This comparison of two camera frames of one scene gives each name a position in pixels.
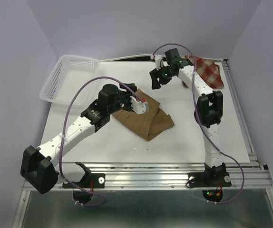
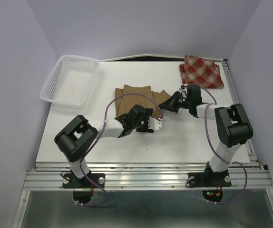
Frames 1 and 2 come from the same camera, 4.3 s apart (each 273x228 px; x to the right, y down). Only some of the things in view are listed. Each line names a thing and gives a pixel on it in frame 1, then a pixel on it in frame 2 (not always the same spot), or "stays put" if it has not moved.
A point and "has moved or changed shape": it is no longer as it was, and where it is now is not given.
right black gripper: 155,74 to 170,104
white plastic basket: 71,81 stays put
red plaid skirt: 208,71 stays put
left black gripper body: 124,97 to 142,125
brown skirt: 150,125 has moved or changed shape
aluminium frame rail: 256,175 stays put
